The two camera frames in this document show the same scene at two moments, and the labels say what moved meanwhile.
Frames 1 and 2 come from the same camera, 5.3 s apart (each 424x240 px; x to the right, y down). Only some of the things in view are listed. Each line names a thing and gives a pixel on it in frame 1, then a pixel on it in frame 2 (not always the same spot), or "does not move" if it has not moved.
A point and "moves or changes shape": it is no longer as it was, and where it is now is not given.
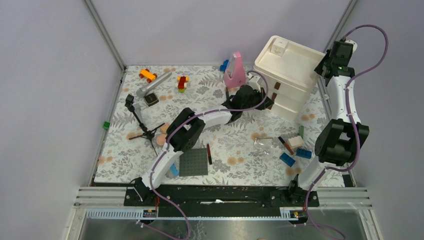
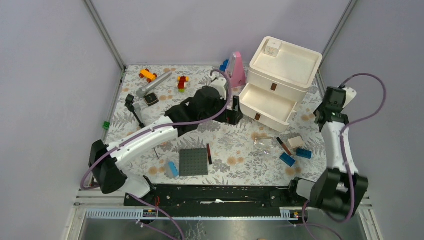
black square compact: (151, 99) does not move
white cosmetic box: (278, 46) to (272, 47)
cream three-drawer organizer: (289, 77) moves or changes shape
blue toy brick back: (222, 67) does not move
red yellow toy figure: (181, 80) does not move
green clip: (106, 125) does not move
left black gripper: (260, 94) to (231, 116)
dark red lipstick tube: (209, 153) does not move
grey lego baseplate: (193, 162) does not move
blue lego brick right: (303, 153) does not move
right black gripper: (318, 69) to (317, 110)
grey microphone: (142, 91) does not move
